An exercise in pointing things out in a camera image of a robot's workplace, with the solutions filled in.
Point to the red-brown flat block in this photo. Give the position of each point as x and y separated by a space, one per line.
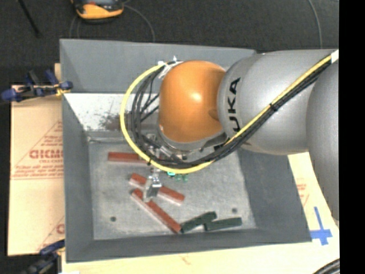
122 156
171 194
159 213

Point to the grey metal bin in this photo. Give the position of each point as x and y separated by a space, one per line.
114 198

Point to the brown cardboard board, red print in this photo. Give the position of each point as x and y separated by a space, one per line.
34 141

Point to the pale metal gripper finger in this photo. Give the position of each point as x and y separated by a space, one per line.
147 191
156 189

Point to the dark green flat block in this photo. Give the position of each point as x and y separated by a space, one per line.
199 221
225 223

